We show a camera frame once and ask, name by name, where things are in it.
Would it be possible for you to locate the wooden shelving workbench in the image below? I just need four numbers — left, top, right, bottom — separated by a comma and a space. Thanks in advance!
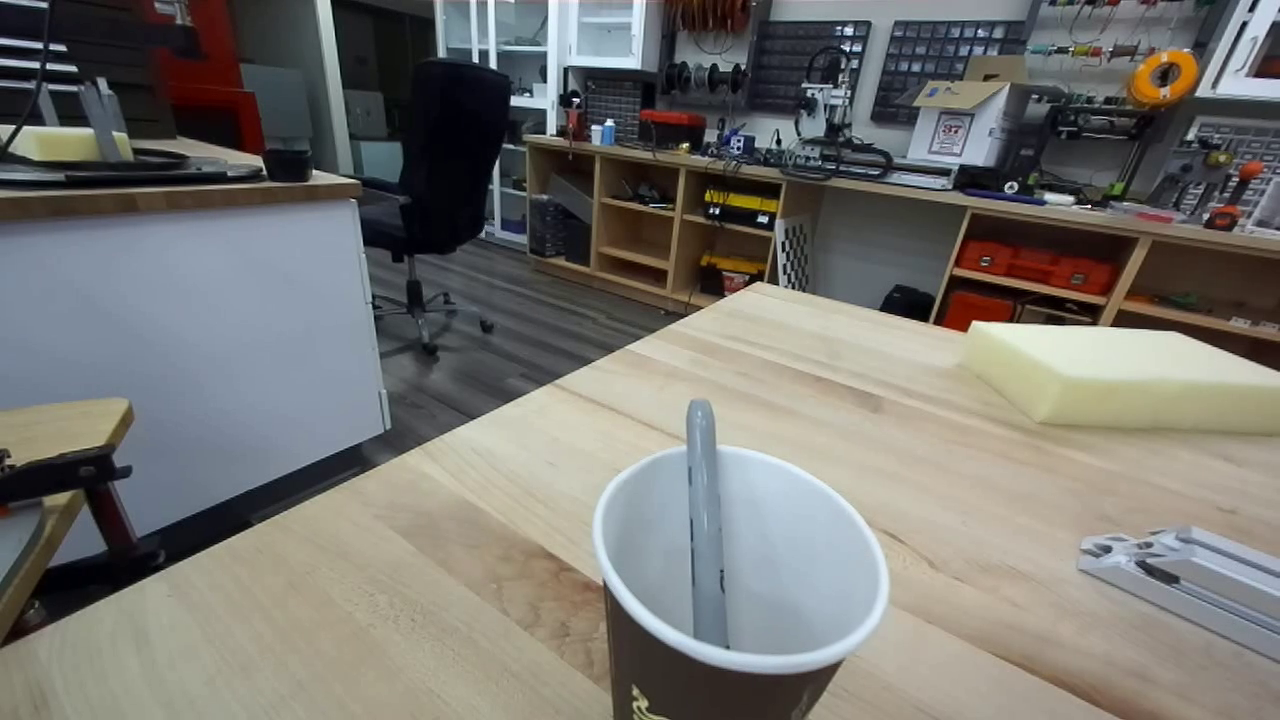
519, 132, 1280, 372

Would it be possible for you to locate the wooden stool with red clamp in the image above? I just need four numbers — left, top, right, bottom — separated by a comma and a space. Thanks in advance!
0, 396, 163, 644

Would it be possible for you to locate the small black round object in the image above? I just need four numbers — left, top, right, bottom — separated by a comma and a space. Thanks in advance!
260, 139, 317, 182

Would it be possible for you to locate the white paper cup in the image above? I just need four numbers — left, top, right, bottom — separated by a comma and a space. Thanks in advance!
586, 439, 892, 720

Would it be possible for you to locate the white wood-topped island cabinet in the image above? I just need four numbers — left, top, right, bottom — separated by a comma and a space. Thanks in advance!
0, 136, 396, 564

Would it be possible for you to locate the yellow black tool case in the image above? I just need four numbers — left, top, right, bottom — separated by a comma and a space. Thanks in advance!
699, 182, 785, 231
694, 253, 773, 301

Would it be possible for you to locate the white cardboard box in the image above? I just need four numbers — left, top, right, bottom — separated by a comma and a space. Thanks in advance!
904, 52, 1030, 171

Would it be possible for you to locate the grey marker pen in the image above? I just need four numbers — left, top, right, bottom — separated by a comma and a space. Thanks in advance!
679, 396, 737, 652

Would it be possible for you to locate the orange tape roll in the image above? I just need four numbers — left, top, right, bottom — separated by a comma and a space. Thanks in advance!
1123, 49, 1204, 117

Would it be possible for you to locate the red toolbox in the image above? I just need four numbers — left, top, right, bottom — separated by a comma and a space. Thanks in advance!
637, 103, 711, 152

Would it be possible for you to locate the black bag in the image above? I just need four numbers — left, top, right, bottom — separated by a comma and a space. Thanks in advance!
874, 278, 941, 323

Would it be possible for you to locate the white glass door cabinet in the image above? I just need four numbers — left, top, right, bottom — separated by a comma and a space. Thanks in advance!
433, 0, 668, 253

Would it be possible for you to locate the aluminium extrusion bar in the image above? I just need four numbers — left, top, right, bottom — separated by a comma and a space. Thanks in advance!
1074, 518, 1280, 666

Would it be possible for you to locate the yellow foam block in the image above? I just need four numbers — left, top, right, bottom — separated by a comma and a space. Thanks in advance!
959, 316, 1280, 434

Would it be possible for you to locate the black benchtop machine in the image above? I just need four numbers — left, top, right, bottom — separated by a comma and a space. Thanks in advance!
790, 43, 894, 182

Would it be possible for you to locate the black office chair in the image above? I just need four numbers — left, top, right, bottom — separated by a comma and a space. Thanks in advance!
355, 54, 514, 365

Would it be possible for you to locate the red cordless drill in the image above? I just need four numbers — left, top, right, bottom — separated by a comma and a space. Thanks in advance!
1200, 155, 1271, 235

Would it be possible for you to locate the thin yellow foam pad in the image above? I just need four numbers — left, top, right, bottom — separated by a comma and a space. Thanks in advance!
0, 123, 134, 169

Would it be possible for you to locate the red storage bin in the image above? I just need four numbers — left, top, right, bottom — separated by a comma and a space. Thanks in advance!
1052, 253, 1120, 301
1007, 243, 1068, 287
955, 235, 1014, 278
937, 287, 1020, 336

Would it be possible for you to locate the red tool cabinet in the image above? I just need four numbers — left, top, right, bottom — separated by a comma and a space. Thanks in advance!
134, 0, 266, 155

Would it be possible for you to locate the black pegboard bin panel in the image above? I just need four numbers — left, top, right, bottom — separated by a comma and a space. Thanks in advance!
744, 16, 872, 110
872, 16, 1030, 132

